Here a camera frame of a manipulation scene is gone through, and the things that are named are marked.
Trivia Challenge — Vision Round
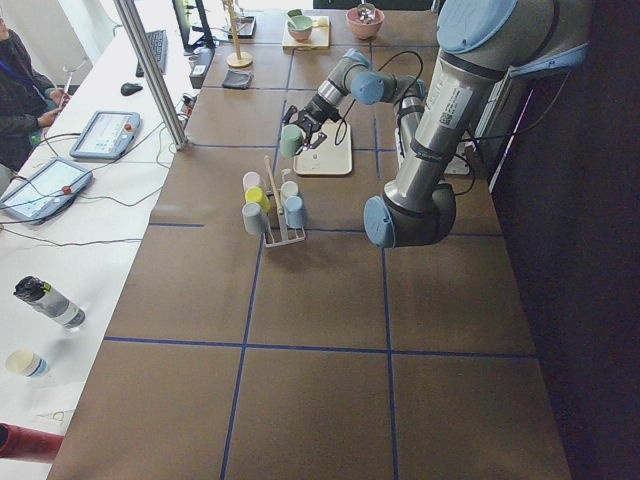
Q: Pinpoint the yellow cup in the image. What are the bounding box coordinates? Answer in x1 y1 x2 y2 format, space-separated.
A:
244 186 271 213

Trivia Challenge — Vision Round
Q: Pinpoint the red cylinder object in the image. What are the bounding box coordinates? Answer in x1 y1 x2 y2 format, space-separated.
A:
1 423 64 464

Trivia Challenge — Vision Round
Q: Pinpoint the aluminium camera post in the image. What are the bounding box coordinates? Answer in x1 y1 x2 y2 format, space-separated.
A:
114 0 188 151

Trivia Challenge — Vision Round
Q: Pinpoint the grey cup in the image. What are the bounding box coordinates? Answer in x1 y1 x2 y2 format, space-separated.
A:
241 202 270 235

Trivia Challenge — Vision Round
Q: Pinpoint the grey folded cloth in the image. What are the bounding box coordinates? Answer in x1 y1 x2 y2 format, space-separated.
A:
222 69 253 90

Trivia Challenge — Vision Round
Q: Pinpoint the wooden stand with round base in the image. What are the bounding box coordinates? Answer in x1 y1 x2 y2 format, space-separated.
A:
224 0 253 69

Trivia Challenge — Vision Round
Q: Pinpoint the paper cup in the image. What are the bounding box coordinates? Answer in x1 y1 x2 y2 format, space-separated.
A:
5 349 48 378

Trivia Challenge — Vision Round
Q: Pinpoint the cream rabbit tray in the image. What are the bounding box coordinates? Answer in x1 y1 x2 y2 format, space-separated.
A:
293 121 353 177

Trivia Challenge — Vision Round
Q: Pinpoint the seated person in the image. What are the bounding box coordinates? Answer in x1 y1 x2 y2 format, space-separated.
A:
1 23 70 172

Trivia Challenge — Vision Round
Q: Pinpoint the pink cup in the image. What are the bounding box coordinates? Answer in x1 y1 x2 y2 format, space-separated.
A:
242 171 264 191

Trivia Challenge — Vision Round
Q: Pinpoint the beige cup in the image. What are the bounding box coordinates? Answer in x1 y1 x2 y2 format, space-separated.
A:
280 180 299 205

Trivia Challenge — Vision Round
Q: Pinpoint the wooden cutting board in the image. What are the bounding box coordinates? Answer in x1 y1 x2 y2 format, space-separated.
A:
282 16 331 50

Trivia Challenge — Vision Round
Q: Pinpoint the teach pendant tablet near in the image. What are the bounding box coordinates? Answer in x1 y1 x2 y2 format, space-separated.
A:
1 157 93 224

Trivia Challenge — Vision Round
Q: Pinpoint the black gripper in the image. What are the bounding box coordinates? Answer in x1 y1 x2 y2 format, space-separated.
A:
281 95 340 156

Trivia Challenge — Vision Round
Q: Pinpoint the plastic water bottle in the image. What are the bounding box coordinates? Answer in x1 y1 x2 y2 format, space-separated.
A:
14 276 86 329

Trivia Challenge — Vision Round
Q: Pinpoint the green cup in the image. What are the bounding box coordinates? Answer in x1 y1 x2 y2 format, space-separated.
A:
280 124 305 158

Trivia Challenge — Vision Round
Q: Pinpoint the blue cup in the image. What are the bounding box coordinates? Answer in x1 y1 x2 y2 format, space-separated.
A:
284 195 307 229

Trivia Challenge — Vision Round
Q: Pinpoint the green bowl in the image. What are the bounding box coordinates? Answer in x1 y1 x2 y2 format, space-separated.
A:
286 9 313 42

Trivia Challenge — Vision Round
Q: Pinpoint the white wire cup rack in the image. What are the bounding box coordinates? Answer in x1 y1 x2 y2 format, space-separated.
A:
264 155 306 248

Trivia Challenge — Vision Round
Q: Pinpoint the teach pendant tablet far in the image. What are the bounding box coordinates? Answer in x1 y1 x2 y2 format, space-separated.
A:
69 111 141 162

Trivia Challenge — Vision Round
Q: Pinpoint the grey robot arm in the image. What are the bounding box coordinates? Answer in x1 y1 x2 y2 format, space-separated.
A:
280 1 594 248

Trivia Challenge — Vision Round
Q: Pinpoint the black computer mouse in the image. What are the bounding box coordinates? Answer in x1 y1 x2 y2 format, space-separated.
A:
120 82 143 96

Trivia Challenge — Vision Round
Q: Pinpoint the pink bowl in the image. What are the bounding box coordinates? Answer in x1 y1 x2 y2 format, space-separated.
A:
346 8 385 40

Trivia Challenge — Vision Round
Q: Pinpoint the black keyboard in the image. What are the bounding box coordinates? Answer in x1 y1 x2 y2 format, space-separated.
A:
145 30 168 75

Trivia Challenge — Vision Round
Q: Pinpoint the teach pendant tablet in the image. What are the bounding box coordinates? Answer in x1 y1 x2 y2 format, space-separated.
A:
69 111 141 162
1 157 93 224

